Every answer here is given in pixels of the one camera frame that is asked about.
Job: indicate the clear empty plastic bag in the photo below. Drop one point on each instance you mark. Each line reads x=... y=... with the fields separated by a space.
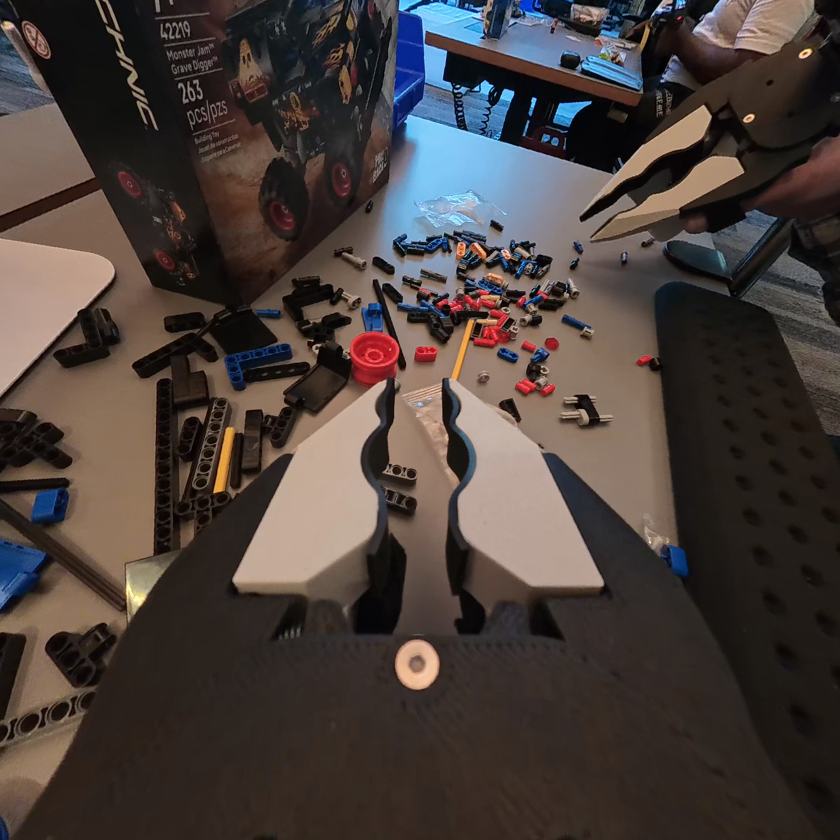
x=459 y=207

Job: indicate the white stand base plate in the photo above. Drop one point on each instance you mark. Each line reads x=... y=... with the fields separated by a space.
x=46 y=302

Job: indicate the toy truck box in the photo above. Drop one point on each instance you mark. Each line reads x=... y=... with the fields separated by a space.
x=197 y=164

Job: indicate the short yellow axle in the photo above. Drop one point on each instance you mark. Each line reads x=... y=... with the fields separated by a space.
x=224 y=459

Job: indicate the long black axle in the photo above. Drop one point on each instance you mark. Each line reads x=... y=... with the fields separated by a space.
x=390 y=321

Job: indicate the pile of small building pieces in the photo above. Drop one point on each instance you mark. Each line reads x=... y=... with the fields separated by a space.
x=485 y=302

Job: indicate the blue curved panel piece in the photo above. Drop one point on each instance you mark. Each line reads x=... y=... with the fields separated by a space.
x=373 y=318

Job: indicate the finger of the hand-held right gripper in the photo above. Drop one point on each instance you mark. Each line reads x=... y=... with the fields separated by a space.
x=689 y=190
x=663 y=151

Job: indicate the blue angle connector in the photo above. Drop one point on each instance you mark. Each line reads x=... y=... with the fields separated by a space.
x=539 y=354

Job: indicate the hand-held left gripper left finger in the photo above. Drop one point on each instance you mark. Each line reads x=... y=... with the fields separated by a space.
x=308 y=525

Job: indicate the black connector with grey pin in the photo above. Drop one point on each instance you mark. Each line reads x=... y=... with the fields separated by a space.
x=538 y=373

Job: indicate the clear plastic bag with parts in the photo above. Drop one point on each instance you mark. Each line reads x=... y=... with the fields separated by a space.
x=426 y=407

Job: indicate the dark brown long axle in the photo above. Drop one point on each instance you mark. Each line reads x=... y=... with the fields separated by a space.
x=65 y=558

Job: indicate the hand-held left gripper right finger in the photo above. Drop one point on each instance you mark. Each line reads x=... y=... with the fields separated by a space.
x=525 y=525

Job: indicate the grey pin assembly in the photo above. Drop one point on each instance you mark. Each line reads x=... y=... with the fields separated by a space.
x=587 y=410

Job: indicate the grey long beam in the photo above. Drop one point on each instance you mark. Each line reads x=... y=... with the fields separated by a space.
x=46 y=715

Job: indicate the red chair back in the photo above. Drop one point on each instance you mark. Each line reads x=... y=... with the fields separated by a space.
x=544 y=141

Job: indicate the small blue block piece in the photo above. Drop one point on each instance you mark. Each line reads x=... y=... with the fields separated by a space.
x=674 y=561
x=49 y=505

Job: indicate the red wheel hub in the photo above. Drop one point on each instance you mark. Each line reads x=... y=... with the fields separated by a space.
x=374 y=358

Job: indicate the blue and red panel piece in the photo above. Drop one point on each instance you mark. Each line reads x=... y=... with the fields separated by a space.
x=19 y=571

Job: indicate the blue tray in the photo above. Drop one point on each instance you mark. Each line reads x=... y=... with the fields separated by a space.
x=410 y=65

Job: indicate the person's right hand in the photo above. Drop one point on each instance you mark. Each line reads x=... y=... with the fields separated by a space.
x=794 y=187

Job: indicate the red oval connector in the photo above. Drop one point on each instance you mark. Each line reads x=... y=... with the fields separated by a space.
x=426 y=353

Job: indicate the blue angled beam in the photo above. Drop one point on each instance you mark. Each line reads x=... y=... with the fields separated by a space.
x=256 y=358

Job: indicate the pile of large black beams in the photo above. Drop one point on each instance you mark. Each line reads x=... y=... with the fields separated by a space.
x=164 y=459

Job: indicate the background wooden desk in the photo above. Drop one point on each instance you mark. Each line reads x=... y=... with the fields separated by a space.
x=525 y=52

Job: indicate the black dimpled panel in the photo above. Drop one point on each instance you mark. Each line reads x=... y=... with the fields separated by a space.
x=754 y=525

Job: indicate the black oval beam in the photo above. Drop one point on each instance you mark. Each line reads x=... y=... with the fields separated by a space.
x=392 y=293
x=384 y=264

